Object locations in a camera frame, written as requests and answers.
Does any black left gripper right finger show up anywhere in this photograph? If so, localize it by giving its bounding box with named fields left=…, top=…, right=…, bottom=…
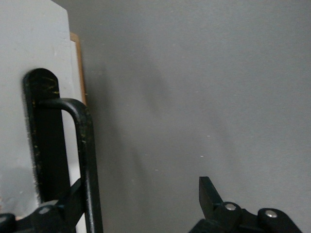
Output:
left=189, top=176, right=303, bottom=233

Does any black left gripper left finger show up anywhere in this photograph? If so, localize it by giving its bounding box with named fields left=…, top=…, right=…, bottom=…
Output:
left=0, top=179, right=85, bottom=233

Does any black metal drawer handle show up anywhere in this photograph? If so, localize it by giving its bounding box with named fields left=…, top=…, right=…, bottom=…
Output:
left=21, top=67, right=104, bottom=233

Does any white-fronted wooden drawer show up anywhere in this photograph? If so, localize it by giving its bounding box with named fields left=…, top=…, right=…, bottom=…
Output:
left=0, top=0, right=86, bottom=233

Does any wooden drawer cabinet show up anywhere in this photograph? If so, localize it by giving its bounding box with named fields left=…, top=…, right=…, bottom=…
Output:
left=69, top=33, right=87, bottom=105

